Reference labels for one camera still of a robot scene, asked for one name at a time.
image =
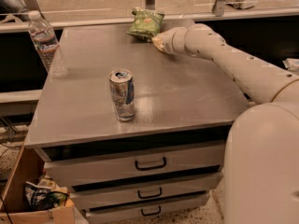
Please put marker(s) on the green jalapeno chip bag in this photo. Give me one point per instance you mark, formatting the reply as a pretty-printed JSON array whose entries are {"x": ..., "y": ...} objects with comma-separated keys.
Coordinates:
[{"x": 147, "y": 23}]

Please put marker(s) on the person in jeans background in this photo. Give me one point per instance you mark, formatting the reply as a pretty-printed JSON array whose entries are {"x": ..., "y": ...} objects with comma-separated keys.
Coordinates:
[{"x": 15, "y": 7}]

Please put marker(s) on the top grey drawer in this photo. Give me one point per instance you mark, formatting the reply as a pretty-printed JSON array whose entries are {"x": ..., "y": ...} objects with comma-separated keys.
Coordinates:
[{"x": 97, "y": 169}]

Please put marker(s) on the silver blue redbull can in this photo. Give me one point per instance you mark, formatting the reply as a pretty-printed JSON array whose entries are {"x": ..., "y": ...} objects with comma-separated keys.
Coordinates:
[{"x": 122, "y": 93}]

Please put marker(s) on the middle grey drawer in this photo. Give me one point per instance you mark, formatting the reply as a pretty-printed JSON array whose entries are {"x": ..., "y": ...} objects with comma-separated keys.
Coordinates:
[{"x": 146, "y": 191}]

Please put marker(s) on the clear plastic water bottle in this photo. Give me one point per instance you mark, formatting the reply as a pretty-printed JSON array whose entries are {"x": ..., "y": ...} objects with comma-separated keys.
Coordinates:
[{"x": 47, "y": 45}]

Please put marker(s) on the brown cardboard box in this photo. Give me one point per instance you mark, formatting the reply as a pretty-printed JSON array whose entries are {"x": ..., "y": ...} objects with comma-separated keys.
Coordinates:
[{"x": 15, "y": 208}]

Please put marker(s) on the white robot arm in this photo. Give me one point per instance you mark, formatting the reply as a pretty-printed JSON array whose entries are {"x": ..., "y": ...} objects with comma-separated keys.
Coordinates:
[{"x": 261, "y": 164}]

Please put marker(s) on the grey drawer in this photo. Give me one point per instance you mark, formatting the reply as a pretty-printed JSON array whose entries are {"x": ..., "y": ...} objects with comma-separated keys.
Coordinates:
[
  {"x": 97, "y": 169},
  {"x": 146, "y": 191},
  {"x": 147, "y": 209}
]

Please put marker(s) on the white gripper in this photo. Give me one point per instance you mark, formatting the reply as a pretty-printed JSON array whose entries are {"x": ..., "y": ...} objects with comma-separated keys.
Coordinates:
[{"x": 168, "y": 41}]

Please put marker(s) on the grey metal drawer cabinet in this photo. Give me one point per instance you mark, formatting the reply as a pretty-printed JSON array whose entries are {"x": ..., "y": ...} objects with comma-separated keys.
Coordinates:
[{"x": 130, "y": 131}]

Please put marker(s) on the crumpled snack bags in box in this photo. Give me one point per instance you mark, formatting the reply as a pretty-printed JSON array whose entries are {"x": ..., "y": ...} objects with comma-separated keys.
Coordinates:
[{"x": 45, "y": 194}]

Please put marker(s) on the bottom grey drawer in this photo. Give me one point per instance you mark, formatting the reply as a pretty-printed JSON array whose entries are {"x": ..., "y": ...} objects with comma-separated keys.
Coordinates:
[{"x": 147, "y": 209}]

